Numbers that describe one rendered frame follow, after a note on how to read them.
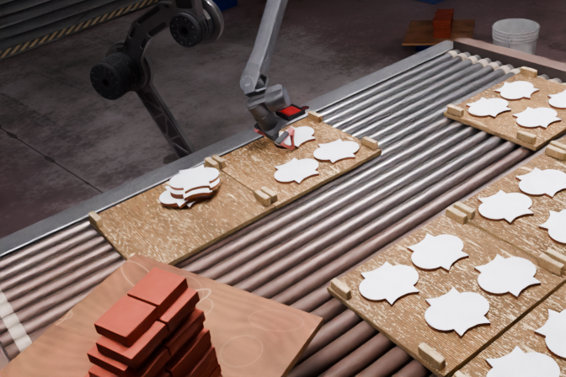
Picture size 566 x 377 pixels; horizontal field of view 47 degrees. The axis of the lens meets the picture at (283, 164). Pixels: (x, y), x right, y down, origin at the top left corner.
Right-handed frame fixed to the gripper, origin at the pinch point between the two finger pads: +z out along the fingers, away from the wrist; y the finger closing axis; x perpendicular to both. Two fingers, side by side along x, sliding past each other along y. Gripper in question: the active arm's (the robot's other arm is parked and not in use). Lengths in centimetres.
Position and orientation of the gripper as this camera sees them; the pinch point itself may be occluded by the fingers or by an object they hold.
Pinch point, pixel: (282, 142)
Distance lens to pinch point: 208.0
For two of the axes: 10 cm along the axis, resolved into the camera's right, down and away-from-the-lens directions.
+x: -6.6, 7.2, -2.1
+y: -6.1, -3.5, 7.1
